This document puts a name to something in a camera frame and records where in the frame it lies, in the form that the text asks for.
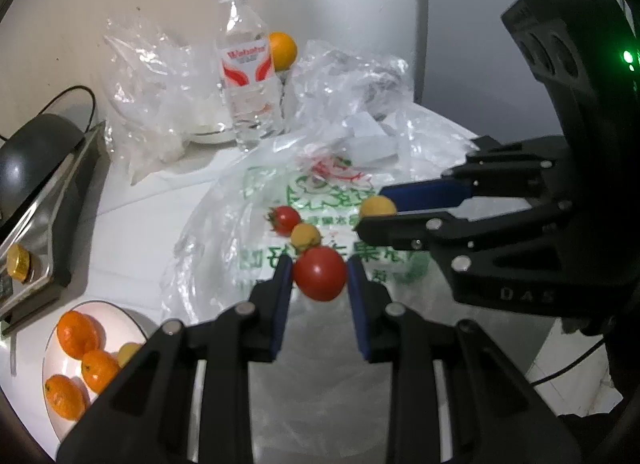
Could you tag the brass stove knob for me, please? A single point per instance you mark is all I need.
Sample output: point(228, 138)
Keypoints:
point(20, 264)

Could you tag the tangerine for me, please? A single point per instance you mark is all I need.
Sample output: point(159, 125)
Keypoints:
point(77, 334)
point(100, 369)
point(64, 396)

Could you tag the white paper slip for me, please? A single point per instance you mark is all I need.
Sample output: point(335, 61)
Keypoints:
point(370, 144)

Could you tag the large orange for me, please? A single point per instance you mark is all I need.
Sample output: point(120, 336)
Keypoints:
point(284, 50)

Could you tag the white round plate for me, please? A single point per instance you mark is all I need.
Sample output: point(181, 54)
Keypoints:
point(120, 324)

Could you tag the crumpled clear plastic bag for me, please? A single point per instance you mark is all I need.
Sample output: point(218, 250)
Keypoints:
point(340, 79)

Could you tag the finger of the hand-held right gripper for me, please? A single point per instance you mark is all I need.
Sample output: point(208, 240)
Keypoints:
point(395, 230)
point(425, 194)

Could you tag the clear water bottle red label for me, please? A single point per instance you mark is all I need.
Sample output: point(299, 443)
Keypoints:
point(247, 94)

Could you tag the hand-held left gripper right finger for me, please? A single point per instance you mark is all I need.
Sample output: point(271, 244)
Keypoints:
point(360, 304)

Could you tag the green printed plastic bag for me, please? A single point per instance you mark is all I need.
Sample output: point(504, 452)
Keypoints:
point(225, 224)

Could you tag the red cherry tomato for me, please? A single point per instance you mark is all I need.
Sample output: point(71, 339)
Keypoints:
point(320, 273)
point(286, 219)

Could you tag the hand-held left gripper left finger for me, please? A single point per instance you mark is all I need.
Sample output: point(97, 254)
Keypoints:
point(280, 304)

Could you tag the white bowl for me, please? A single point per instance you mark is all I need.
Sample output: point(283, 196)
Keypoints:
point(210, 135)

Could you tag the yellow cherry tomato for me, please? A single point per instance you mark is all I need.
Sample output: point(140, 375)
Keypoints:
point(377, 206)
point(306, 235)
point(127, 351)

